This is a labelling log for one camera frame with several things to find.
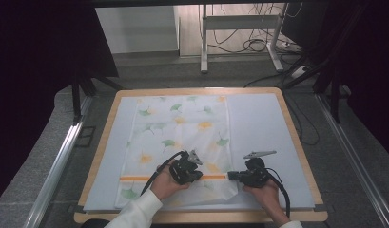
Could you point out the dark curtain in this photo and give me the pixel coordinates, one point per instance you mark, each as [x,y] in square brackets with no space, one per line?
[33,79]
[369,63]

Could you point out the person's left hand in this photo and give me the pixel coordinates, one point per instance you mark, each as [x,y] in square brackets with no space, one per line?
[165,185]

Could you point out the aluminium rail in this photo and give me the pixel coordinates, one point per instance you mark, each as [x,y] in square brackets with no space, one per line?
[357,164]
[55,164]

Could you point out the wooden-edged table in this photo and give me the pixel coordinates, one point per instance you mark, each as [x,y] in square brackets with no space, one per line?
[195,218]

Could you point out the person's right hand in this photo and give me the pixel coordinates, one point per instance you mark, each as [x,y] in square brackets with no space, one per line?
[268,198]

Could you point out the white table mat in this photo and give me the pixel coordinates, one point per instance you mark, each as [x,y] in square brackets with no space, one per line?
[262,126]

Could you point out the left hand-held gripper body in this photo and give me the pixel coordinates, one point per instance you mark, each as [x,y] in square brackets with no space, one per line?
[181,169]

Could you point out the white leaf-print cloth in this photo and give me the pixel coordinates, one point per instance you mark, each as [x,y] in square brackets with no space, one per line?
[182,133]

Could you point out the black corner tape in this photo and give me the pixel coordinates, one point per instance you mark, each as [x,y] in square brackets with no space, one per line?
[320,208]

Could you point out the black metal stand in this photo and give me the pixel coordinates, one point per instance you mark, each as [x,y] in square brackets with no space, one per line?
[76,98]
[334,95]

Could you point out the white power strip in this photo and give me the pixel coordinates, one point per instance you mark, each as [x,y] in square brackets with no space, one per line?
[299,71]
[288,46]

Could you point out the white metal desk frame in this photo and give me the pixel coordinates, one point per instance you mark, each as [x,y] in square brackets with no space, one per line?
[239,22]

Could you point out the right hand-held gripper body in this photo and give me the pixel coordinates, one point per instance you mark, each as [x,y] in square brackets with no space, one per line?
[257,175]

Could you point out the white cabinet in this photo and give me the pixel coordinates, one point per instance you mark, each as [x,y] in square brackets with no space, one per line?
[135,28]

